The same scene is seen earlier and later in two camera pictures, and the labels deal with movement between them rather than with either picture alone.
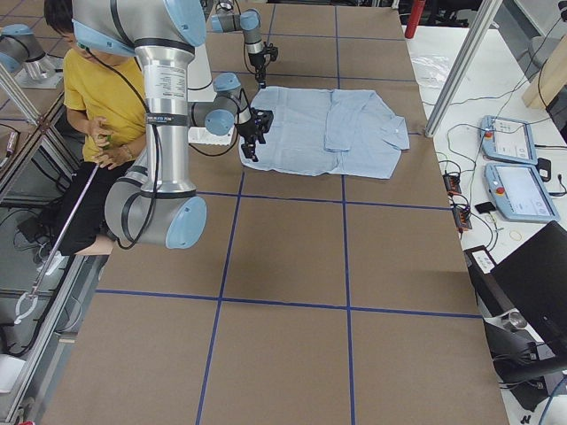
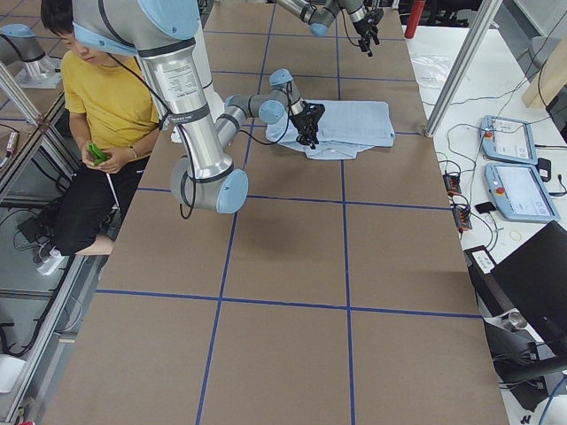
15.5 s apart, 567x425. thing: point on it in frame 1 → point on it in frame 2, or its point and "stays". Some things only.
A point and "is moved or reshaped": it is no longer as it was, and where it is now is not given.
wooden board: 552,78 stays
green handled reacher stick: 105,144 → 99,156
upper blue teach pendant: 508,139 stays
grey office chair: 539,49 stays
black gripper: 260,123 → 313,112
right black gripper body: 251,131 → 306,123
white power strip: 56,259 stays
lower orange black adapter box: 461,218 stays
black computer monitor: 524,304 stays
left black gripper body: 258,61 → 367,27
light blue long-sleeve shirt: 342,133 is moved or reshaped
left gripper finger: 261,79 → 365,47
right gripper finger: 249,150 → 307,140
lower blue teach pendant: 520,193 stays
